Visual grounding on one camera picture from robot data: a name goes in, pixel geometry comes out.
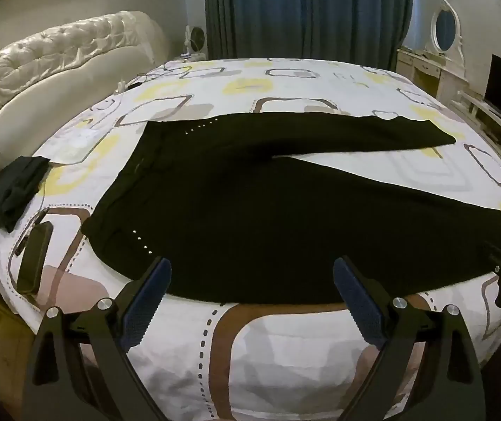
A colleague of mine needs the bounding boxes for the cream television stand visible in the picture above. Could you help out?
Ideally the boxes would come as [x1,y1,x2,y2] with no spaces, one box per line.
[456,90,501,172]

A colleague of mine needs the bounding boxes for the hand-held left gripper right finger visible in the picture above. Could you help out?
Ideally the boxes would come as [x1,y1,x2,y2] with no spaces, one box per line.
[333,255,487,421]

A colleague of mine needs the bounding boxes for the cream dressing table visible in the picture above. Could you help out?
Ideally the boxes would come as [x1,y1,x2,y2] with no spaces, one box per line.
[396,47,469,102]

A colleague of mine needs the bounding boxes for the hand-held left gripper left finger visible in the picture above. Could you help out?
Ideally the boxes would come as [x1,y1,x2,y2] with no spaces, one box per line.
[22,256,173,421]

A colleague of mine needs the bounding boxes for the cream tufted headboard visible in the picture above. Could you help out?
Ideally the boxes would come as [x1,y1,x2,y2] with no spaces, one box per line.
[0,10,169,172]

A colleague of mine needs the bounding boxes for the patterned bed sheet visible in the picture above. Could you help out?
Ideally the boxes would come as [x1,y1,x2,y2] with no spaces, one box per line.
[0,57,501,421]

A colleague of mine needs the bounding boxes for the dark folded cloth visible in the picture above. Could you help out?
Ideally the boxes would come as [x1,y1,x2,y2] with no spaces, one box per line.
[0,156,52,234]

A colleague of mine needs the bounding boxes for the black phone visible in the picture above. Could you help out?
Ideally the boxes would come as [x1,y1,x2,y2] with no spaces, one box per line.
[16,221,54,296]

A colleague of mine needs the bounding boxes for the black charging cable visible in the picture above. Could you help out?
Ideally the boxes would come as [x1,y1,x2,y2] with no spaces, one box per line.
[118,55,196,94]

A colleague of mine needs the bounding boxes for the black pen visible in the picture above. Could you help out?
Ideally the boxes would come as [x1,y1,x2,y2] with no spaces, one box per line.
[14,210,48,256]

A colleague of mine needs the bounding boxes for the oval vanity mirror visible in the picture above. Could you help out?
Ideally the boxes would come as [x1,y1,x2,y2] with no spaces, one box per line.
[426,0,464,56]

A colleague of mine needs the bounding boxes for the blue-grey curtain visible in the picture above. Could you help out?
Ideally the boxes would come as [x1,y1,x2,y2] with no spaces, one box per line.
[202,0,415,71]

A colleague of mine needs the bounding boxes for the black pants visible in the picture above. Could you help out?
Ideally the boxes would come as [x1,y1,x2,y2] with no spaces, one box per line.
[81,113,501,305]

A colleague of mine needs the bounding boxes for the small white fan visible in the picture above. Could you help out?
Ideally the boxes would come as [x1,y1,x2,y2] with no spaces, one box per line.
[184,25,208,60]

